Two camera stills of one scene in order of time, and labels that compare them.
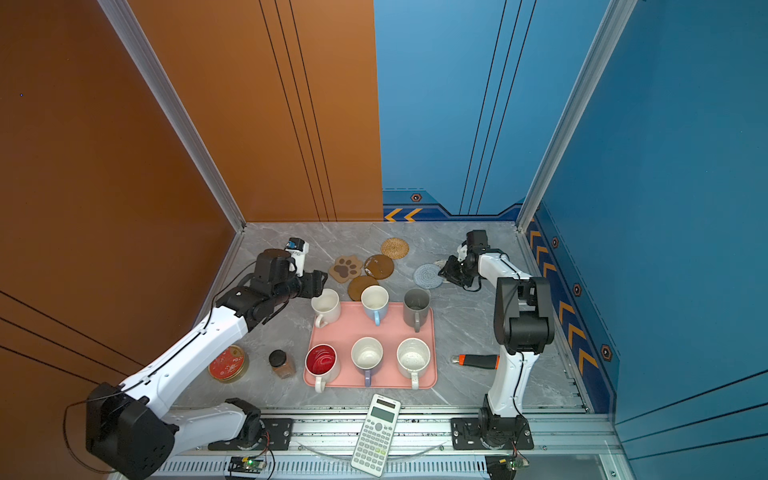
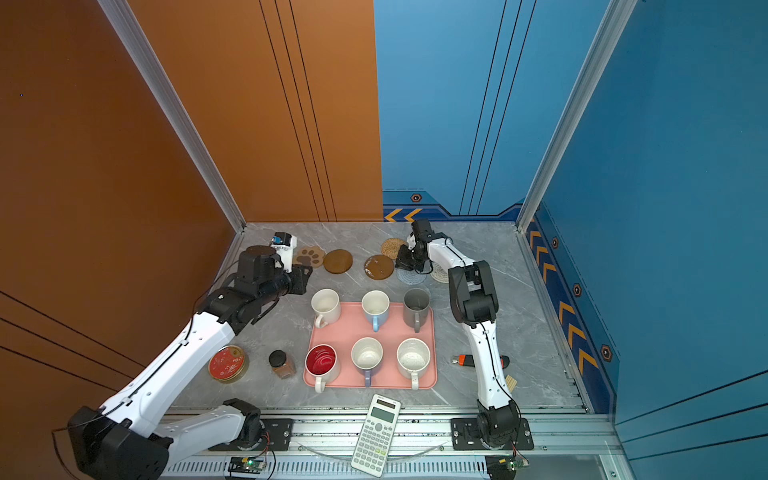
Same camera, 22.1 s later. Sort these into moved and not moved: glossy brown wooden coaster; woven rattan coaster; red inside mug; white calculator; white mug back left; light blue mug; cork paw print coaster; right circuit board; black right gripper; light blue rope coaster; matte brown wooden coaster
Moved: black right gripper; matte brown wooden coaster; cork paw print coaster; light blue rope coaster
Not moved: white calculator; woven rattan coaster; white mug back left; right circuit board; glossy brown wooden coaster; light blue mug; red inside mug
